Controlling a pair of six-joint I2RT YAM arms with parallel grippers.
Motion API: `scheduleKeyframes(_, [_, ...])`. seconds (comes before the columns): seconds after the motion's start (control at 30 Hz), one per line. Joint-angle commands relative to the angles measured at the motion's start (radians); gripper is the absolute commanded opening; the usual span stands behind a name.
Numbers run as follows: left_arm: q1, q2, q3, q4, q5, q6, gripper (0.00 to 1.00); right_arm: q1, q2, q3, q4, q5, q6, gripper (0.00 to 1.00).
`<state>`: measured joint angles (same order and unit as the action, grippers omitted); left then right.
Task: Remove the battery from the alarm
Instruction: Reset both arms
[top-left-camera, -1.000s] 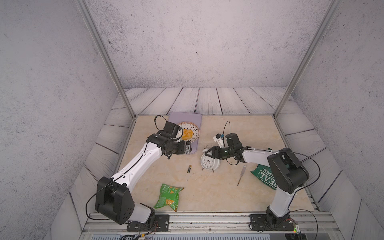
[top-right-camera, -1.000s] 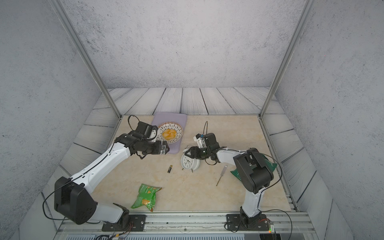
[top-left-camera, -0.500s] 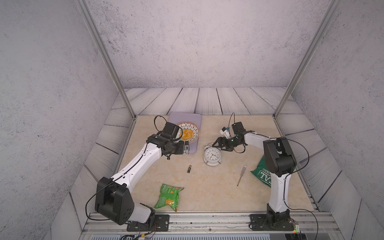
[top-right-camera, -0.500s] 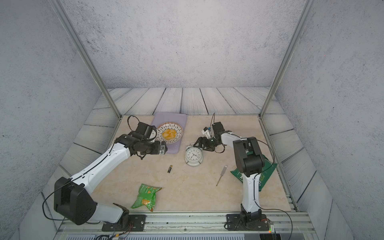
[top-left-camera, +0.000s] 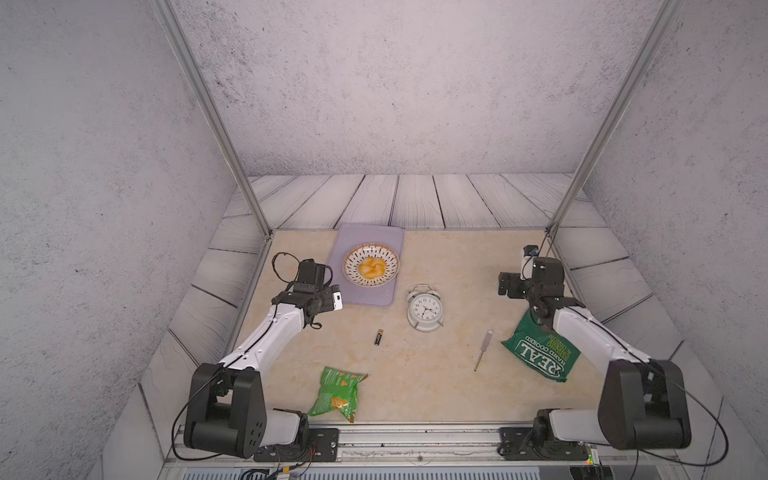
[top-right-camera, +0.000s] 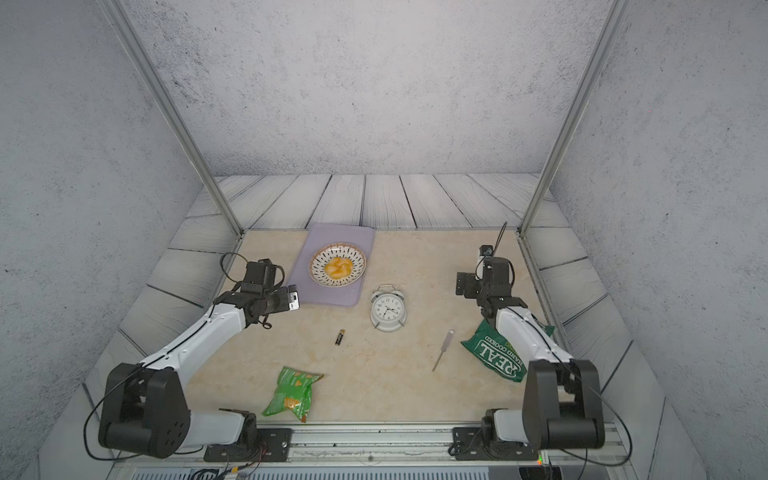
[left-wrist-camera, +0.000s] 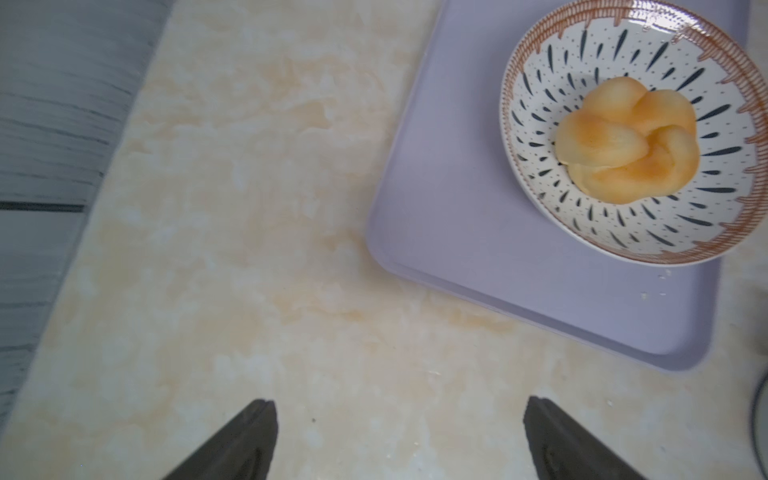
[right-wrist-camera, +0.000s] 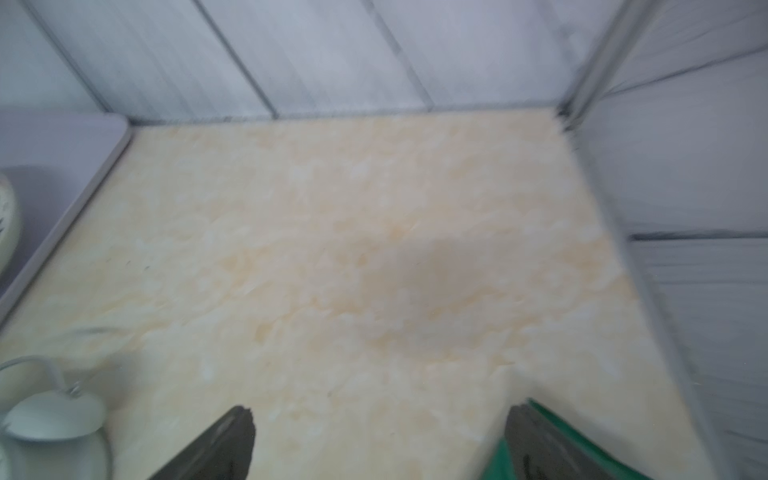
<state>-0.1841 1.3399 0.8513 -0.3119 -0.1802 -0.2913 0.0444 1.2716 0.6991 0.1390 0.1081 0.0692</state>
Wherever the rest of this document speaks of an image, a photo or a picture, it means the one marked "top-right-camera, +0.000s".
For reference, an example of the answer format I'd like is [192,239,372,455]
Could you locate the clear handled screwdriver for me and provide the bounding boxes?
[432,329,455,372]

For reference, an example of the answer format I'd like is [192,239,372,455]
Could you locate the black AA battery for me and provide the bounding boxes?
[334,329,346,346]

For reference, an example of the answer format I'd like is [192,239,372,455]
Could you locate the white alarm clock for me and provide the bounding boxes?
[370,284,407,333]

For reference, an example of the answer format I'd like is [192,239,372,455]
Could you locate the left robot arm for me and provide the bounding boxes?
[95,259,300,462]

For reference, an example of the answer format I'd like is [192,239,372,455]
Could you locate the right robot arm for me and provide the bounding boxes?
[455,256,605,451]

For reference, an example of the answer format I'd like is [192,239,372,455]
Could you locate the dark green chips bag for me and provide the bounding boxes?
[461,314,555,382]

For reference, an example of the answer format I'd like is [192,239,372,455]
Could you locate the lavender tray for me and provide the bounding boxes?
[288,223,374,307]

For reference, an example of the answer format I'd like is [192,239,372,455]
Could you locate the patterned bowl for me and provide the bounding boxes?
[309,243,367,287]

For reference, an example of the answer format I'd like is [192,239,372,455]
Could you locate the yellow chips in bowl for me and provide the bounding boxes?
[324,257,354,280]

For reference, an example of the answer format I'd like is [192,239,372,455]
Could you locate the light green snack bag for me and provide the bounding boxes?
[261,366,324,423]

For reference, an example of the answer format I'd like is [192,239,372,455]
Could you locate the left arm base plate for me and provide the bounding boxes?
[203,428,293,464]

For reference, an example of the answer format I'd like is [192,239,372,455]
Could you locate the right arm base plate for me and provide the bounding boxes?
[448,427,540,461]

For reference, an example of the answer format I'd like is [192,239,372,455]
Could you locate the aluminium front rail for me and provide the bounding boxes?
[116,422,630,471]

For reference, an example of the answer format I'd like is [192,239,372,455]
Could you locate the right metal frame post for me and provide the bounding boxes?
[518,0,631,238]

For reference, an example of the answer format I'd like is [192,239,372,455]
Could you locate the metal frame post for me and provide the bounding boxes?
[518,0,631,238]
[98,0,245,238]

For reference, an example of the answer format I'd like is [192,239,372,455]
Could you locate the left metal frame post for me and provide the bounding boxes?
[98,0,245,238]

